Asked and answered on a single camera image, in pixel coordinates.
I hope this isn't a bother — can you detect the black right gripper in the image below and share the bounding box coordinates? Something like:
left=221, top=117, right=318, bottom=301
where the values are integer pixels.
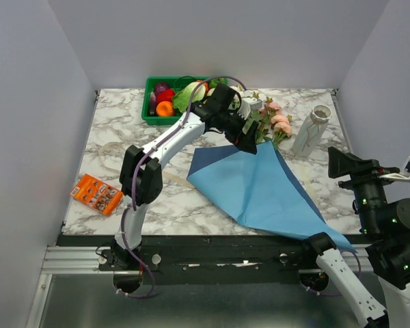
left=327, top=143, right=400, bottom=235

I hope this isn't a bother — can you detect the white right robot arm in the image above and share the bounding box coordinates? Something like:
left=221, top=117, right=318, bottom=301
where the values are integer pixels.
left=300, top=147, right=410, bottom=327

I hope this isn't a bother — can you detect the white ribbed vase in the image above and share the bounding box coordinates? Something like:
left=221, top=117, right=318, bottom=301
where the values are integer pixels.
left=292, top=105, right=331, bottom=157

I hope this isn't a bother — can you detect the green plastic basket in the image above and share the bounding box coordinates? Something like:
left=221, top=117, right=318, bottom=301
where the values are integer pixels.
left=141, top=75, right=207, bottom=126

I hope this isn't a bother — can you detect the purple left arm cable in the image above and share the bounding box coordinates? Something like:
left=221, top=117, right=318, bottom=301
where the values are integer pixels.
left=114, top=75, right=249, bottom=299

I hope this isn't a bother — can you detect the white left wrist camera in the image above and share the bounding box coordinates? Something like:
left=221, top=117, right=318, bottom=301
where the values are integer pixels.
left=236, top=97, right=262, bottom=120

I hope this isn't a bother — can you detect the green toy cabbage leaf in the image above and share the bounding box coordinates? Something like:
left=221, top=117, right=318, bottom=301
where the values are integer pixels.
left=172, top=81, right=207, bottom=113

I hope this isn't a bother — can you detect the green toy bell pepper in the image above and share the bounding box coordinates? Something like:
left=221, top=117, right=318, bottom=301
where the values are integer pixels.
left=208, top=77, right=228, bottom=89

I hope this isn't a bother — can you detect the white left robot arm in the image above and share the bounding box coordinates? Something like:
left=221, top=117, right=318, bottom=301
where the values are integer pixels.
left=111, top=83, right=262, bottom=270

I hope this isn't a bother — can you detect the beige printed ribbon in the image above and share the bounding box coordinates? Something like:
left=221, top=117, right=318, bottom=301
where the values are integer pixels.
left=98, top=141, right=310, bottom=189

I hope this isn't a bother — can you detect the pink artificial flower bouquet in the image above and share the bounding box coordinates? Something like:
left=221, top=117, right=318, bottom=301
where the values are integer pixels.
left=251, top=97, right=292, bottom=150

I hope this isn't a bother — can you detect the orange snack box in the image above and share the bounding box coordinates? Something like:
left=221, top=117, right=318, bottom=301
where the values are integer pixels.
left=70, top=174, right=124, bottom=216

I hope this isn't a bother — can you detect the purple toy onion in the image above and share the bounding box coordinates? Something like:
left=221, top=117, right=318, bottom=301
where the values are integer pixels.
left=153, top=82, right=171, bottom=96

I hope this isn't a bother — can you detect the orange toy carrot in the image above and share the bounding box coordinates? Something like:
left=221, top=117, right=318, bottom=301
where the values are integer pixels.
left=196, top=79, right=209, bottom=93

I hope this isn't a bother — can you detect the blue wrapping paper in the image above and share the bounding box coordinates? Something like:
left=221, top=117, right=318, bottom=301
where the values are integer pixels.
left=187, top=142, right=353, bottom=250

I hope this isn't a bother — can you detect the purple toy eggplant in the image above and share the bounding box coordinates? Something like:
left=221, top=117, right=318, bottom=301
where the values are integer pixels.
left=148, top=92, right=157, bottom=116

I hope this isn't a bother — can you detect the orange toy fruit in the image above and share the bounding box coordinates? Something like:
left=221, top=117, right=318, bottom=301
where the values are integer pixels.
left=156, top=101, right=176, bottom=117

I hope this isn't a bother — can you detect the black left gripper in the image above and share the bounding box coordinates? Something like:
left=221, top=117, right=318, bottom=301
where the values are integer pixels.
left=217, top=109, right=259, bottom=155

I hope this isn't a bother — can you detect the red toy pepper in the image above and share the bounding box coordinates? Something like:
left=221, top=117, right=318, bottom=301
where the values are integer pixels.
left=156, top=89, right=176, bottom=104

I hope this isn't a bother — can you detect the aluminium frame rail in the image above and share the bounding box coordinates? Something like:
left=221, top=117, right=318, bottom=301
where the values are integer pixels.
left=40, top=245, right=113, bottom=274

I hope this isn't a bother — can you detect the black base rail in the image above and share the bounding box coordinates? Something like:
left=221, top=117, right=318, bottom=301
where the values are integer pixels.
left=56, top=236, right=329, bottom=290

